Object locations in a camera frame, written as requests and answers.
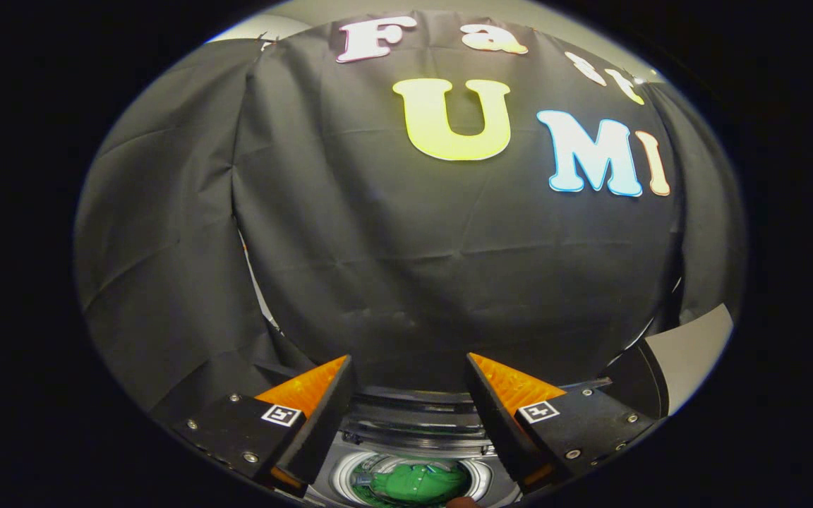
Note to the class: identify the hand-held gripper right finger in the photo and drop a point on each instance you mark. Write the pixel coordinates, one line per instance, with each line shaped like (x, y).
(495, 423)

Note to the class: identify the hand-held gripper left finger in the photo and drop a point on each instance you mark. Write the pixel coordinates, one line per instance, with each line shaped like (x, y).
(322, 423)

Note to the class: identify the grey washing machine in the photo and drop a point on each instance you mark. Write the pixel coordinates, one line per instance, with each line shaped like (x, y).
(336, 487)

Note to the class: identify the dark washing machine lid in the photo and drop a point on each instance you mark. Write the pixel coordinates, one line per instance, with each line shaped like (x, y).
(413, 420)

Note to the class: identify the green polo shirt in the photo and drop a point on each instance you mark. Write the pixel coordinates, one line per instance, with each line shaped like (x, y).
(420, 483)

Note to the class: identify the black backdrop cloth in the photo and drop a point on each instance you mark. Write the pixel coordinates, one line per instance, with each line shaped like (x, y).
(413, 268)

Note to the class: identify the beige cabinet with dark top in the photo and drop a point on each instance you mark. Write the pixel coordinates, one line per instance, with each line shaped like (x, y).
(689, 353)

